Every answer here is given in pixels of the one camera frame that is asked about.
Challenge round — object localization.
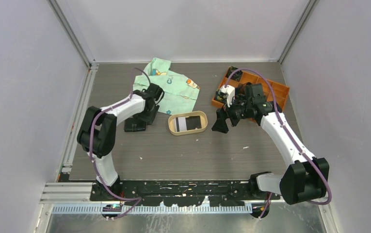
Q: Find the rolled dark belt back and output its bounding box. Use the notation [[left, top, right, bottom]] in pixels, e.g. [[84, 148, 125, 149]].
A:
[[227, 66, 243, 76]]

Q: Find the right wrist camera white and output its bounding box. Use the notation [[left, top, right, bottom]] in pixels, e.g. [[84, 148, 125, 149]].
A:
[[220, 84, 235, 107]]

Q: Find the orange compartment organizer tray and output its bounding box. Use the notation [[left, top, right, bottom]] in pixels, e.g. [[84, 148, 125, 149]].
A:
[[211, 68, 290, 110]]

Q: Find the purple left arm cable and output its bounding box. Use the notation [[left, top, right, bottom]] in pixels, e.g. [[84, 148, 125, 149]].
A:
[[88, 67, 152, 220]]

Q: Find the green cartoon print cloth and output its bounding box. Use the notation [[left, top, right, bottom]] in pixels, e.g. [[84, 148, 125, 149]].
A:
[[133, 57, 200, 115]]

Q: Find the black leather card holder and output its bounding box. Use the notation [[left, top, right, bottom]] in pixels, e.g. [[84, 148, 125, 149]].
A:
[[124, 117, 147, 133]]

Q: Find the rolled dark belt front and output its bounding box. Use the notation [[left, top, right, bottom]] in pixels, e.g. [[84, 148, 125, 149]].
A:
[[214, 89, 228, 104]]

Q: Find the white striped card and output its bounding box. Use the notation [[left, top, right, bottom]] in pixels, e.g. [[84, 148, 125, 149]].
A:
[[174, 116, 187, 132]]

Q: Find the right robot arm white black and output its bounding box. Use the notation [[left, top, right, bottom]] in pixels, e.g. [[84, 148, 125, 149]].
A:
[[212, 84, 330, 204]]

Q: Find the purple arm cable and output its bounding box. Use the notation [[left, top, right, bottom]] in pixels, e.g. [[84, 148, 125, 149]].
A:
[[225, 68, 333, 219], [88, 67, 152, 220]]

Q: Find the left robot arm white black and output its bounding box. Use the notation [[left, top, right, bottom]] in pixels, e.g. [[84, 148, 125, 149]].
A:
[[77, 83, 165, 200]]

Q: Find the beige oval tray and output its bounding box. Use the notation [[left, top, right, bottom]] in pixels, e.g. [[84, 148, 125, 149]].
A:
[[168, 111, 208, 136]]

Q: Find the slotted metal cable duct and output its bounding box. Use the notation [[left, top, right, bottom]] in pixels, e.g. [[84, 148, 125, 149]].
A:
[[52, 203, 252, 215]]

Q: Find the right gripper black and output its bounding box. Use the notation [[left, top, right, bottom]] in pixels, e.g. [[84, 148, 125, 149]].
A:
[[212, 94, 252, 133]]

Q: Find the rolled dark belt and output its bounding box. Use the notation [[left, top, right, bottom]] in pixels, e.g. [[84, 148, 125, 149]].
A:
[[227, 66, 243, 76], [214, 89, 228, 104]]

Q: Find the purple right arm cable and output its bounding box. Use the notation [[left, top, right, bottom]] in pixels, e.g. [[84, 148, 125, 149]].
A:
[[225, 68, 333, 219]]

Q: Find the black vip card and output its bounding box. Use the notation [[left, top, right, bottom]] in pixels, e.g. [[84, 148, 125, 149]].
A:
[[186, 116, 202, 131]]

